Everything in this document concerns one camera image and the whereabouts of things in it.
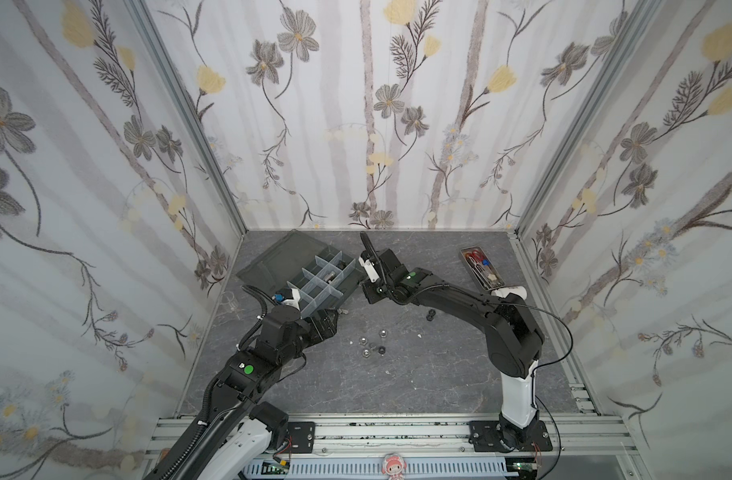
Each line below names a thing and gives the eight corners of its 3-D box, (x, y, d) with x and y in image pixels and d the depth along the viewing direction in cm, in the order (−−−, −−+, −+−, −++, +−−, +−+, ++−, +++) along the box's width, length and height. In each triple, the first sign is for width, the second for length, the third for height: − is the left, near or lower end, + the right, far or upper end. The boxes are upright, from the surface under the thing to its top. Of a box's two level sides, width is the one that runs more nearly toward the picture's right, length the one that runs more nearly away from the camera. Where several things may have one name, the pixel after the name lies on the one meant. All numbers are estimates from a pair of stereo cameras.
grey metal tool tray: (487, 291, 106) (489, 287, 104) (461, 253, 117) (463, 248, 115) (503, 286, 107) (506, 282, 105) (476, 249, 118) (478, 244, 116)
